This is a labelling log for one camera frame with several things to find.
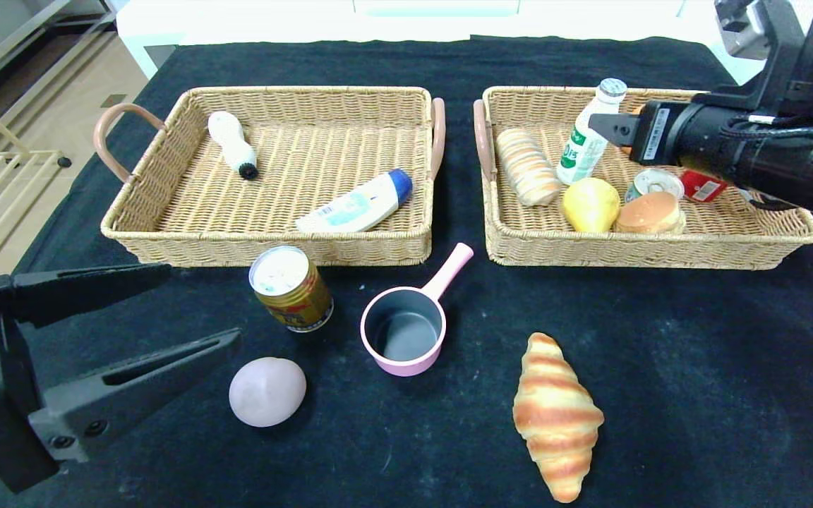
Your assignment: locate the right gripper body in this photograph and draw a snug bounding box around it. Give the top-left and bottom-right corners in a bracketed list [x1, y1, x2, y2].
[630, 99, 731, 171]

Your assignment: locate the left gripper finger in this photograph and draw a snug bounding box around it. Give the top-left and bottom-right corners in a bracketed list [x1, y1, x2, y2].
[0, 263, 173, 329]
[27, 328, 242, 464]

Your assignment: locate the white milk drink bottle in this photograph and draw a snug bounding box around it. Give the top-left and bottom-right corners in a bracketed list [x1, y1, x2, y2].
[557, 78, 628, 186]

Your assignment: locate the pink saucepan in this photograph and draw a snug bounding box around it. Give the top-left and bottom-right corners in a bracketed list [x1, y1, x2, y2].
[360, 243, 475, 377]

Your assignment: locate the striped croissant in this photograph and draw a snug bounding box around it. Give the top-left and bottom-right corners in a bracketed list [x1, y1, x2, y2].
[512, 332, 605, 504]

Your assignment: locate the small silver tin can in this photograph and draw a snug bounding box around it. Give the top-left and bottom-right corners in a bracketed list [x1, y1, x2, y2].
[624, 168, 685, 204]

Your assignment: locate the tall red drink can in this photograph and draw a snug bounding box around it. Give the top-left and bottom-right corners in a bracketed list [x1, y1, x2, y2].
[680, 169, 728, 204]

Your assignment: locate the burger bun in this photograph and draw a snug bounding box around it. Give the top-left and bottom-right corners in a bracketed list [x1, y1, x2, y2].
[616, 191, 686, 236]

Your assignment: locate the yellow pear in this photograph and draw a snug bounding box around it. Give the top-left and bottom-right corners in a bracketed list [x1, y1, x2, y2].
[562, 177, 622, 234]

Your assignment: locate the striped long bread roll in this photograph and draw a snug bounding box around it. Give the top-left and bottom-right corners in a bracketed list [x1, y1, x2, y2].
[495, 128, 562, 207]

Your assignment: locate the light wooden rack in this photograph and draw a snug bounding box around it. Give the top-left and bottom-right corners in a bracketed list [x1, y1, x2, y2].
[0, 81, 73, 276]

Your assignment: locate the pale pink egg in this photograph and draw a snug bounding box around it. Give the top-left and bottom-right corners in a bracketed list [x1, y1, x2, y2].
[229, 357, 307, 428]

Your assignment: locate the white roll-on bottle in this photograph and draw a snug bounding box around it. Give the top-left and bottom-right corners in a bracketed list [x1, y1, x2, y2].
[207, 111, 259, 181]

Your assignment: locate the gold drink can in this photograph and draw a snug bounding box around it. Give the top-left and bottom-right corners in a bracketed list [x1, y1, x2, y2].
[248, 246, 335, 334]

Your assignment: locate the white lotion bottle blue cap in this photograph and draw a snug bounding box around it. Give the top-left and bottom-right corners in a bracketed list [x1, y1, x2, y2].
[296, 169, 414, 234]

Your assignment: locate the white table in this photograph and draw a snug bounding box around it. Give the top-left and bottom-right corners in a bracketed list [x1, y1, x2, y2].
[116, 0, 732, 78]

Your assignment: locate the black tablecloth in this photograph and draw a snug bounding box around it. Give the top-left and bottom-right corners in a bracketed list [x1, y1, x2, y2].
[0, 35, 813, 508]

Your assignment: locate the wicker basket with handles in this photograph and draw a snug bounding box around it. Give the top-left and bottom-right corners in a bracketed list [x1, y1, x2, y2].
[474, 86, 813, 271]
[94, 86, 447, 268]

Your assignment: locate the black braided cable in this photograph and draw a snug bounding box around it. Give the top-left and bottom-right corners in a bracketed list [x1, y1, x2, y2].
[721, 113, 813, 142]

